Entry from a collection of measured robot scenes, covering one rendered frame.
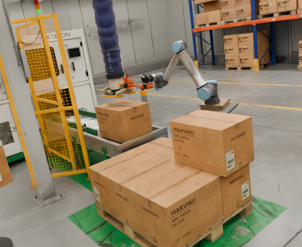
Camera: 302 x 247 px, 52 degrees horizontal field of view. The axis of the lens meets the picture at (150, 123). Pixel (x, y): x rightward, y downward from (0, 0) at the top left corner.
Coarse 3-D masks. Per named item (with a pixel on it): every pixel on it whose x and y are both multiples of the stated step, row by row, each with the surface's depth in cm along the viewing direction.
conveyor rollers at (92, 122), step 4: (72, 116) 542; (80, 116) 533; (84, 116) 534; (68, 120) 519; (72, 120) 514; (80, 120) 511; (84, 120) 506; (88, 120) 501; (92, 120) 495; (96, 120) 490; (88, 124) 472; (92, 124) 475; (96, 124) 469; (96, 128) 450; (100, 136) 406; (112, 140) 384
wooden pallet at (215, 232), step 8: (96, 208) 327; (104, 208) 311; (240, 208) 280; (248, 208) 288; (104, 216) 318; (112, 216) 318; (232, 216) 274; (112, 224) 306; (120, 224) 302; (216, 224) 261; (128, 232) 282; (136, 232) 277; (208, 232) 255; (216, 232) 262; (136, 240) 275; (144, 240) 273; (200, 240) 250; (208, 240) 264
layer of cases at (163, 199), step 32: (128, 160) 316; (160, 160) 304; (96, 192) 314; (128, 192) 259; (160, 192) 244; (192, 192) 237; (224, 192) 262; (128, 224) 278; (160, 224) 234; (192, 224) 242
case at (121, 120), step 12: (96, 108) 391; (108, 108) 372; (120, 108) 362; (132, 108) 358; (144, 108) 369; (108, 120) 377; (120, 120) 355; (132, 120) 360; (144, 120) 371; (108, 132) 386; (120, 132) 363; (132, 132) 362; (144, 132) 374
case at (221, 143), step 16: (192, 112) 302; (208, 112) 294; (176, 128) 281; (192, 128) 265; (208, 128) 251; (224, 128) 243; (240, 128) 255; (176, 144) 288; (192, 144) 271; (208, 144) 256; (224, 144) 244; (240, 144) 258; (176, 160) 295; (192, 160) 277; (208, 160) 261; (224, 160) 247; (240, 160) 261; (224, 176) 252
